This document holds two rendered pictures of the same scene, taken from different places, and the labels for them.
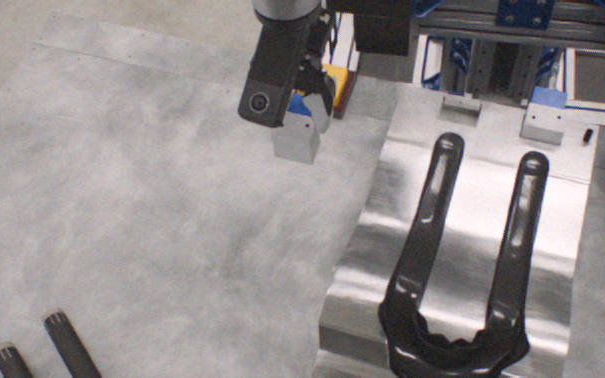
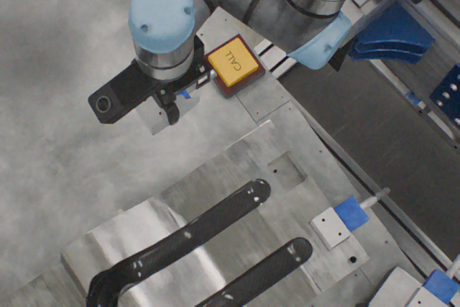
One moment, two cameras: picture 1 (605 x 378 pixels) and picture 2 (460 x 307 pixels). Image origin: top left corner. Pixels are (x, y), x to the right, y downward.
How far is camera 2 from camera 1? 0.69 m
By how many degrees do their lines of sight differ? 18
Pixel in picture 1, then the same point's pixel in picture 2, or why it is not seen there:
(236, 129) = not seen: hidden behind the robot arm
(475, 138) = (278, 199)
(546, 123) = (327, 231)
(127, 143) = not seen: outside the picture
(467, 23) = (410, 78)
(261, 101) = (104, 105)
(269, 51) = (132, 77)
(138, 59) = not seen: outside the picture
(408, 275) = (143, 262)
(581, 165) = (328, 276)
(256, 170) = not seen: hidden behind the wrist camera
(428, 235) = (187, 241)
